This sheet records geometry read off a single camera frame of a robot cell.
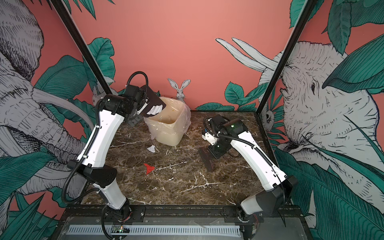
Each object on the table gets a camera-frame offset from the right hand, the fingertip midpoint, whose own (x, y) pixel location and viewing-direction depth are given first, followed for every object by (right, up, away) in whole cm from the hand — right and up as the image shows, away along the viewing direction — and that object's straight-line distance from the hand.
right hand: (212, 152), depth 71 cm
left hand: (-41, +19, 0) cm, 46 cm away
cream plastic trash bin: (-26, +4, +21) cm, 34 cm away
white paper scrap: (-37, -2, +25) cm, 45 cm away
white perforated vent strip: (-26, -37, -1) cm, 45 cm away
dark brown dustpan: (-32, +27, +12) cm, 44 cm away
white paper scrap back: (-30, +22, +7) cm, 38 cm away
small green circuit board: (-44, -36, -1) cm, 57 cm away
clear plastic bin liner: (-23, +18, +31) cm, 42 cm away
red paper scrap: (-37, -14, +19) cm, 44 cm away
